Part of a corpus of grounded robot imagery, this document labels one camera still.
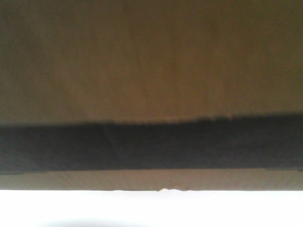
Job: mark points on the brown cardboard box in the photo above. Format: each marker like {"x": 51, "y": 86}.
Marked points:
{"x": 151, "y": 94}

